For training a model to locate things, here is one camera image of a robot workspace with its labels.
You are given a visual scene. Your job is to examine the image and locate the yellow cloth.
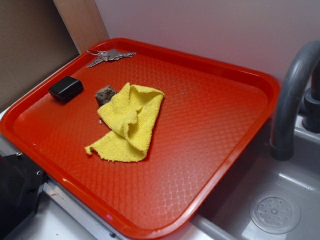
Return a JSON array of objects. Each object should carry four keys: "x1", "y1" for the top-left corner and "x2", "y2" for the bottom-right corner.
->
[{"x1": 84, "y1": 83, "x2": 165, "y2": 163}]

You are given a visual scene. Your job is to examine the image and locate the red plastic tray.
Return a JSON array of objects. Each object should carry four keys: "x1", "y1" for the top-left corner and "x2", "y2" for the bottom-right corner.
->
[{"x1": 0, "y1": 38, "x2": 280, "y2": 240}]

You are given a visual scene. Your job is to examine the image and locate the brown stone chunk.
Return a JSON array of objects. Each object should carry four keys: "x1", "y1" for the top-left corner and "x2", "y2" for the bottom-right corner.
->
[{"x1": 95, "y1": 85, "x2": 118, "y2": 107}]

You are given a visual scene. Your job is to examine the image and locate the black rectangular box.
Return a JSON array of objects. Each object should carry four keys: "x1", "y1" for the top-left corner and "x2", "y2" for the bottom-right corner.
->
[{"x1": 48, "y1": 76, "x2": 84, "y2": 103}]

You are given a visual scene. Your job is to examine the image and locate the grey plastic sink basin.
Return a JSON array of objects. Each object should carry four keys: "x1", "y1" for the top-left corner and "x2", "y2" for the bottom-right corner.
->
[{"x1": 192, "y1": 119, "x2": 320, "y2": 240}]

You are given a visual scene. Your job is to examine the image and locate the grey curved faucet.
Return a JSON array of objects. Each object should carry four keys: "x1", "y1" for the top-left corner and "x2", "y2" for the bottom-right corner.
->
[{"x1": 270, "y1": 40, "x2": 320, "y2": 161}]

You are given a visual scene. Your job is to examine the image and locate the round sink drain cover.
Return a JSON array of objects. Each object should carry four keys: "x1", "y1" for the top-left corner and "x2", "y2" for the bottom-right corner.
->
[{"x1": 249, "y1": 191, "x2": 301, "y2": 235}]

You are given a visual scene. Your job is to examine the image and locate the brown cardboard panel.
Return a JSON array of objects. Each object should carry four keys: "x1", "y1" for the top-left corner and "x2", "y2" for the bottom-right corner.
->
[{"x1": 0, "y1": 0, "x2": 109, "y2": 111}]

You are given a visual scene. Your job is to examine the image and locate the silver keys on ring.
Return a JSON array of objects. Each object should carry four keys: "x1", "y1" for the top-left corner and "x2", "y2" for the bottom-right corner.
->
[{"x1": 86, "y1": 48, "x2": 137, "y2": 68}]

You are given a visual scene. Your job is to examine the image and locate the black faucet handle base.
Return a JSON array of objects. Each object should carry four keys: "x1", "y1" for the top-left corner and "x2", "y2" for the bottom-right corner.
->
[{"x1": 302, "y1": 63, "x2": 320, "y2": 134}]

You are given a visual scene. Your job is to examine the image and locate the black metal bracket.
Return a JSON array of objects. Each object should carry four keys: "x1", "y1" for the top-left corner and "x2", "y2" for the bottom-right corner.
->
[{"x1": 0, "y1": 154, "x2": 46, "y2": 240}]

